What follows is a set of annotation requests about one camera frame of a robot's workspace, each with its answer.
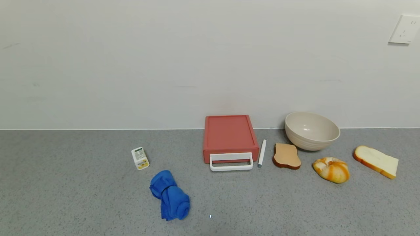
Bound red drawer case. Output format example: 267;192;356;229
203;115;260;154

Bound white marker pen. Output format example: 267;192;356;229
258;139;267;168

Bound small white carton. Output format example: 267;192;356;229
131;147;150;170

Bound brown toast slice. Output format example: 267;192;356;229
273;143;302;170

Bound blue rolled cloth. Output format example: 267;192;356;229
149;170;191;221

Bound beige ribbed bowl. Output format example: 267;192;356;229
285;112;341;151

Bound orange striped croissant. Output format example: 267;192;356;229
312;157;350;184

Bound white bread slice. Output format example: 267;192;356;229
353;145;399;180

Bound white wall socket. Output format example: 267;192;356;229
388;14;420;45

